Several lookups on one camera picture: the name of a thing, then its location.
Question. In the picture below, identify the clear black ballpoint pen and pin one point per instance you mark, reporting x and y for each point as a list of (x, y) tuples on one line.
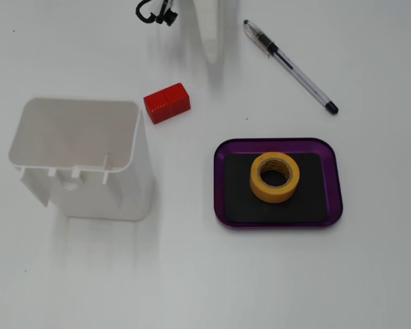
[(265, 41)]

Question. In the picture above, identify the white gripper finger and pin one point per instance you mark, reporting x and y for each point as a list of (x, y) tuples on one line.
[(207, 24)]

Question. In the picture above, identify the black tray liner pad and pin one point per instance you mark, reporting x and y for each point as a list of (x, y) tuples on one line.
[(239, 205)]

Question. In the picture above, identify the red ribbed block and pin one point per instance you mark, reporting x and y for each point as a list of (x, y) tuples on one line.
[(168, 103)]

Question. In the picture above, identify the white plastic box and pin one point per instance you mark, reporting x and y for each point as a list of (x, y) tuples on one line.
[(89, 200)]

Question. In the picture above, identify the yellow masking tape roll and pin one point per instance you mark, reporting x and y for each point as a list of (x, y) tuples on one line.
[(274, 197)]

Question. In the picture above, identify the purple metal tray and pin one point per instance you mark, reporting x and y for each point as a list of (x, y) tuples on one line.
[(277, 145)]

